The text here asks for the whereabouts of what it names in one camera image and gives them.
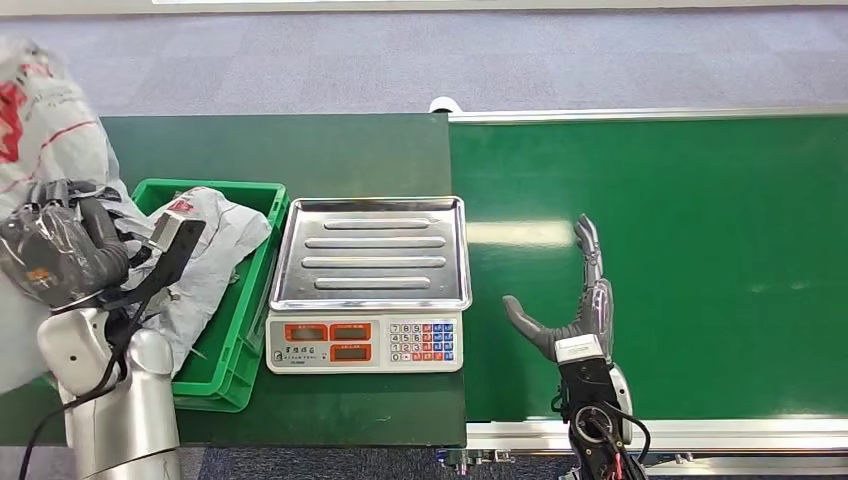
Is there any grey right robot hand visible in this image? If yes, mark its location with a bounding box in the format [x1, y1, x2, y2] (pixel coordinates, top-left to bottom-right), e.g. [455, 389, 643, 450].
[502, 213, 615, 364]

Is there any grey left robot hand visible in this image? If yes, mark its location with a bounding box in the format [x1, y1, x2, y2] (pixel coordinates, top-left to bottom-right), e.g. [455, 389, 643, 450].
[0, 178, 130, 310]

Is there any grey poly mailer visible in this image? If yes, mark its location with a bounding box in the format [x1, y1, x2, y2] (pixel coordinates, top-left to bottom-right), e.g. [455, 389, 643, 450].
[0, 36, 157, 399]
[115, 186, 274, 379]

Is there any green conveyor belt machine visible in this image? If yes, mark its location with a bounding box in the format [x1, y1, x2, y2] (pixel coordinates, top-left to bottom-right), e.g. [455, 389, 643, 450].
[449, 105, 848, 478]

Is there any grey poly mailer, red print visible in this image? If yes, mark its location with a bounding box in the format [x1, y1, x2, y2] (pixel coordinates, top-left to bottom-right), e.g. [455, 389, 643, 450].
[115, 186, 274, 379]

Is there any green plastic crate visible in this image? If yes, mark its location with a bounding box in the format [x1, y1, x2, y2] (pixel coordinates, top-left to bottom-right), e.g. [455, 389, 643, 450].
[129, 177, 290, 413]

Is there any electronic scale, steel tray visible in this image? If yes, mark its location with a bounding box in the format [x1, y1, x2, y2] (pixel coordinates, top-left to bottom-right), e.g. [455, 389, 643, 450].
[264, 195, 474, 374]

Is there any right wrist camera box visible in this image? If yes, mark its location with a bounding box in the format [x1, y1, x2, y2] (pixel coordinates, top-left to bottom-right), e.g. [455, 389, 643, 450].
[553, 334, 622, 425]

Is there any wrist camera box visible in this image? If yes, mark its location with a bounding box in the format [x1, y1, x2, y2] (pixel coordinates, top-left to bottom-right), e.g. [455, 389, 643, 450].
[553, 334, 622, 425]
[115, 211, 208, 307]

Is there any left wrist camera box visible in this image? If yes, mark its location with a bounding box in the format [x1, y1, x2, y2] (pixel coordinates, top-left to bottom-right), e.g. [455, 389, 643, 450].
[115, 211, 208, 307]

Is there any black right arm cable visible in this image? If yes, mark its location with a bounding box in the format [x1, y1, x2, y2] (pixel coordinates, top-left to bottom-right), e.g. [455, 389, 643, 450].
[592, 400, 654, 468]

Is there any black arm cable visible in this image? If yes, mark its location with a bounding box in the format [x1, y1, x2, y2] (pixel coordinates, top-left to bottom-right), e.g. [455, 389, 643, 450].
[17, 298, 155, 480]
[592, 400, 654, 468]

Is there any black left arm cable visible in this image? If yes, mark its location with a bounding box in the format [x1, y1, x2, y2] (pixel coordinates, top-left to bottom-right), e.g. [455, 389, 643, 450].
[17, 298, 155, 480]

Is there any metal conveyor bracket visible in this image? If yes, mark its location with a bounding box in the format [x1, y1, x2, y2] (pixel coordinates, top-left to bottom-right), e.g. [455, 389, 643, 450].
[437, 449, 517, 477]

